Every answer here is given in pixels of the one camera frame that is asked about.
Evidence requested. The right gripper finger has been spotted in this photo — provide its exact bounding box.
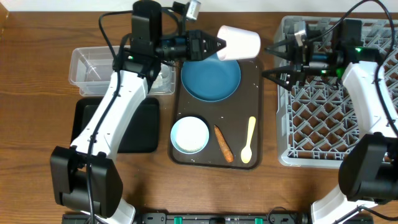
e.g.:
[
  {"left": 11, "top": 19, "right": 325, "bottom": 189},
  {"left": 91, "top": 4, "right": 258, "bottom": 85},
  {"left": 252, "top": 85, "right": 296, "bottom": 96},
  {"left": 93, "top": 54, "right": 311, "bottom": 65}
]
[
  {"left": 264, "top": 39, "right": 294, "bottom": 61},
  {"left": 261, "top": 66, "right": 295, "bottom": 91}
]

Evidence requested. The pink white cup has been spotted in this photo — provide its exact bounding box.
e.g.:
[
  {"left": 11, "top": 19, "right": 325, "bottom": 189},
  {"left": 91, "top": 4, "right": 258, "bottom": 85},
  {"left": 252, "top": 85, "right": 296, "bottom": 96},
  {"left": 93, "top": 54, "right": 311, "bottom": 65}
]
[{"left": 217, "top": 26, "right": 261, "bottom": 61}]

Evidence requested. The pale yellow spoon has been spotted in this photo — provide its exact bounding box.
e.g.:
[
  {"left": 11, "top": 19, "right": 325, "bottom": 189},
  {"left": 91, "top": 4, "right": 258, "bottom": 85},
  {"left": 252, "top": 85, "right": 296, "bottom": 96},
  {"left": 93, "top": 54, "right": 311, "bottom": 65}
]
[{"left": 241, "top": 116, "right": 256, "bottom": 164}]

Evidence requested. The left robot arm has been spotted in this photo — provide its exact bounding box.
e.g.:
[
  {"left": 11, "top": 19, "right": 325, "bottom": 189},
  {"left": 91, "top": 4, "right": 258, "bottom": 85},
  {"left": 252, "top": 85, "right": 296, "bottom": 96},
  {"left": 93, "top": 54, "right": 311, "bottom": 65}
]
[{"left": 50, "top": 1, "right": 226, "bottom": 223}]

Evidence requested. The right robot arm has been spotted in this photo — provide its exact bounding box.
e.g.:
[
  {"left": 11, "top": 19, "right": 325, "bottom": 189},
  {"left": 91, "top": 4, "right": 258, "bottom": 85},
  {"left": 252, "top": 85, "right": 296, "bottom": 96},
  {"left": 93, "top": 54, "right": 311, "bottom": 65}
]
[{"left": 262, "top": 19, "right": 397, "bottom": 223}]

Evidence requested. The grey dishwasher rack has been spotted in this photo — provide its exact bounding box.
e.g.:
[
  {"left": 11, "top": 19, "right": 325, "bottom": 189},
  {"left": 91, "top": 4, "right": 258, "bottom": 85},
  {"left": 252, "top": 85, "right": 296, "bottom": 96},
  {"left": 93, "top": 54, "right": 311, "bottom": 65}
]
[{"left": 274, "top": 16, "right": 397, "bottom": 169}]

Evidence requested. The dark blue plate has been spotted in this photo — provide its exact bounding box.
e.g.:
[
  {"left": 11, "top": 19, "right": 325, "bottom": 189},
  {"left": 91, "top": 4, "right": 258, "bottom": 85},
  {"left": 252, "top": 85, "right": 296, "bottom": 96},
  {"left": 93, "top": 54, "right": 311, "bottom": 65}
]
[{"left": 181, "top": 54, "right": 241, "bottom": 102}]

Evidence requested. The dark brown serving tray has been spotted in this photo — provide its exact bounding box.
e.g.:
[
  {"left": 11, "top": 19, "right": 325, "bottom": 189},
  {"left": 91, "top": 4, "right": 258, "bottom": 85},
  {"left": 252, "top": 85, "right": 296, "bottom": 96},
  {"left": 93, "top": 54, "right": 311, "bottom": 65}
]
[{"left": 168, "top": 58, "right": 263, "bottom": 170}]

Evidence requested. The light blue small bowl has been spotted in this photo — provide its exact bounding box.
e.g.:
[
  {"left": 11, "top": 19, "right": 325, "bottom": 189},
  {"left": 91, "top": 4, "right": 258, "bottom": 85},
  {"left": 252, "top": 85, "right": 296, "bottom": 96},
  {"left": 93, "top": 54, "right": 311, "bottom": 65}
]
[{"left": 170, "top": 116, "right": 210, "bottom": 154}]

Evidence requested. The orange carrot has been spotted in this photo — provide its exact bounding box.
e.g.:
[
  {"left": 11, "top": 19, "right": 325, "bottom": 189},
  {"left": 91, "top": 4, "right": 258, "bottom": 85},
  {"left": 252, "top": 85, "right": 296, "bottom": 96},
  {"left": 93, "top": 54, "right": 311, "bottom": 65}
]
[{"left": 214, "top": 125, "right": 234, "bottom": 163}]

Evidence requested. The black plastic bin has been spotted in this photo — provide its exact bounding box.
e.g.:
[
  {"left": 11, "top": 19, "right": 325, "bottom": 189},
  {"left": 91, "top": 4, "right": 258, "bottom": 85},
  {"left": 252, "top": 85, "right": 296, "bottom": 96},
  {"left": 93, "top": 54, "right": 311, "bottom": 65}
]
[{"left": 71, "top": 97, "right": 160, "bottom": 154}]

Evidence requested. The clear plastic bin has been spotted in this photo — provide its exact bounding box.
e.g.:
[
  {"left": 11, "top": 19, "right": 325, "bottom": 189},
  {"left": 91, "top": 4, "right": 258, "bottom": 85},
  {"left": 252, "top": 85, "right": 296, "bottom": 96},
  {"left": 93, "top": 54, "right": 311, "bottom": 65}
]
[{"left": 69, "top": 46, "right": 176, "bottom": 97}]

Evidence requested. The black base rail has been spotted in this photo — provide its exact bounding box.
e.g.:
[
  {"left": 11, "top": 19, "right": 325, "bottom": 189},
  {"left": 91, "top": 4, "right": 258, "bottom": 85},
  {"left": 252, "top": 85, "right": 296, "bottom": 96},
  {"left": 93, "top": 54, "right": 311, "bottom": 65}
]
[{"left": 61, "top": 212, "right": 374, "bottom": 224}]

